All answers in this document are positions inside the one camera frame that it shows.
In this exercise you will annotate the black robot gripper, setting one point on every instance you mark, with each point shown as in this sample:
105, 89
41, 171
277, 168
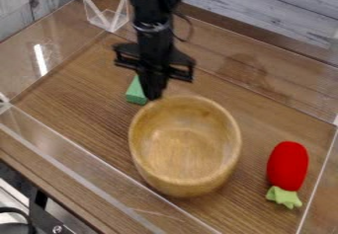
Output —
153, 58

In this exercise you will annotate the green rectangular block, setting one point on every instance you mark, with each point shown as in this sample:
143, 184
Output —
135, 95

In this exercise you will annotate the brown wooden bowl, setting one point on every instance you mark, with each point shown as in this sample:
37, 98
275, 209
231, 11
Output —
185, 144

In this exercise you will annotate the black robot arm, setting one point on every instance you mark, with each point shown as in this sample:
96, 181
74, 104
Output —
155, 11

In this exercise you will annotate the red plush strawberry toy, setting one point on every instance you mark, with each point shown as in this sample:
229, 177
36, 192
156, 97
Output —
287, 168

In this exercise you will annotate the clear acrylic corner bracket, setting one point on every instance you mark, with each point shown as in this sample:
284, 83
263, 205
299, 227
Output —
108, 20

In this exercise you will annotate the black metal table bracket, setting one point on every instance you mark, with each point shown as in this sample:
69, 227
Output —
42, 220

